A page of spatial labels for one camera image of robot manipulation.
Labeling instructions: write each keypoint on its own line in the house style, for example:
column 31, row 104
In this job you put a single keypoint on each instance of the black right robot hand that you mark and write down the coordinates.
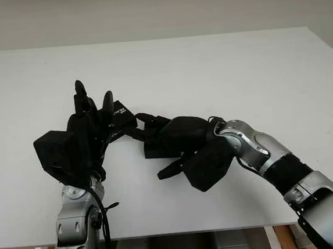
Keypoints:
column 181, row 132

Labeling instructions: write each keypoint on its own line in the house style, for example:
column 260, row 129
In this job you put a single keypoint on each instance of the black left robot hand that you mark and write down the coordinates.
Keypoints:
column 81, row 137

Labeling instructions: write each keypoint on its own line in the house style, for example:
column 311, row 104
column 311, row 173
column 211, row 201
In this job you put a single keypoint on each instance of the black RealSense box lid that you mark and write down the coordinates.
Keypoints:
column 123, row 119

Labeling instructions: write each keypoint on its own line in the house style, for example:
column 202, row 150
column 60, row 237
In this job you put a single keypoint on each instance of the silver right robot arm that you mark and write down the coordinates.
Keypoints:
column 274, row 156

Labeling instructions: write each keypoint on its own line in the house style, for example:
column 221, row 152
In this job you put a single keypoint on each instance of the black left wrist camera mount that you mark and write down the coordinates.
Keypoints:
column 52, row 152

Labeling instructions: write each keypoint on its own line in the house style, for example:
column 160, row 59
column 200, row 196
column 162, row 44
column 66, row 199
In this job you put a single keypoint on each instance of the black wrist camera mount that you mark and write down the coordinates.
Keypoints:
column 52, row 152
column 208, row 167

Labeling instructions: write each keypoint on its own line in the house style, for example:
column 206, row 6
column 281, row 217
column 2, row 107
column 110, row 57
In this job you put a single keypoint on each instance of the black camera box base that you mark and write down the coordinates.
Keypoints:
column 151, row 152

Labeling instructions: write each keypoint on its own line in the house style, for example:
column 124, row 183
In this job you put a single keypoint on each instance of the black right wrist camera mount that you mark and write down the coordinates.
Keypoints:
column 208, row 167

